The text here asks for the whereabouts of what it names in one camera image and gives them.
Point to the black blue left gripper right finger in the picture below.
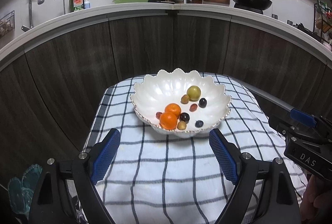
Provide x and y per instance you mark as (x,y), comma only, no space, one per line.
(277,202)

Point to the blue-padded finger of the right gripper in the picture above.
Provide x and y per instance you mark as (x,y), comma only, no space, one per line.
(303,118)

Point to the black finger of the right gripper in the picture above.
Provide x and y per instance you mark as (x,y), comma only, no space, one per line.
(287,130)

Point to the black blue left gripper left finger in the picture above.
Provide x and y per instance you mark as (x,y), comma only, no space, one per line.
(52,202)

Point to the blueberry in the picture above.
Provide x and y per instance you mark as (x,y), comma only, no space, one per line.
(199,124)

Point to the small red cherry tomato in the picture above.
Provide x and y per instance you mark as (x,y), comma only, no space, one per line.
(158,114)

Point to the red oblong cherry tomato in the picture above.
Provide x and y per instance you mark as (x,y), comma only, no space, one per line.
(193,107)

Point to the brown longan fruit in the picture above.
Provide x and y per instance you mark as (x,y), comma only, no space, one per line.
(181,125)
(185,99)

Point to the white kitchen countertop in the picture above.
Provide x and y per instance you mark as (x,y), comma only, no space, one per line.
(88,17)

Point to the person's hand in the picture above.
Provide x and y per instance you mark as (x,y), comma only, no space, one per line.
(316,203)

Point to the blue white checkered cloth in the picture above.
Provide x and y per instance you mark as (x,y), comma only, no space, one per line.
(166,179)

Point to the teal glass dish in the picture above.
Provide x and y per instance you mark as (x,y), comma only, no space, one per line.
(21,190)

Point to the dark grape in bowl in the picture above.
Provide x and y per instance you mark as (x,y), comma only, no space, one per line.
(202,102)

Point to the orange mandarin near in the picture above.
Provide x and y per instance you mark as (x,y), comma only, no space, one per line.
(168,121)

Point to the orange mandarin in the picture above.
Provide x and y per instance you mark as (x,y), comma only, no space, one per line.
(174,109)
(168,121)

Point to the green round plum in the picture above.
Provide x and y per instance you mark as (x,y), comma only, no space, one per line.
(194,93)

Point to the orange mandarin far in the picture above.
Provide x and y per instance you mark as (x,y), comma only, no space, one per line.
(174,109)

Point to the white scalloped ceramic bowl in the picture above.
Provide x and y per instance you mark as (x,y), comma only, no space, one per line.
(156,92)

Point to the green dish soap bottle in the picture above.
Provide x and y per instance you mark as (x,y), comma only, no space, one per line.
(76,5)

